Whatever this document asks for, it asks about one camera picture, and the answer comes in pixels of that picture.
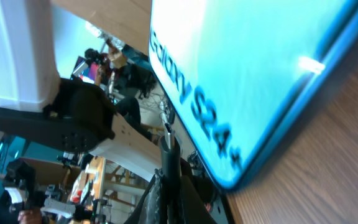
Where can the blue Galaxy S24+ smartphone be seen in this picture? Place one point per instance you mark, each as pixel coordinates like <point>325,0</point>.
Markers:
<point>239,72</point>

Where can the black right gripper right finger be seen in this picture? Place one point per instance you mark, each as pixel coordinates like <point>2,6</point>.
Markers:
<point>193,209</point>

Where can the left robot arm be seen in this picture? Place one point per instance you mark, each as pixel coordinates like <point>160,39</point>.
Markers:
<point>37,104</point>

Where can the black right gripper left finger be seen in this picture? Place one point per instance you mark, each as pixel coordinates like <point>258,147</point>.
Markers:
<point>152,208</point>

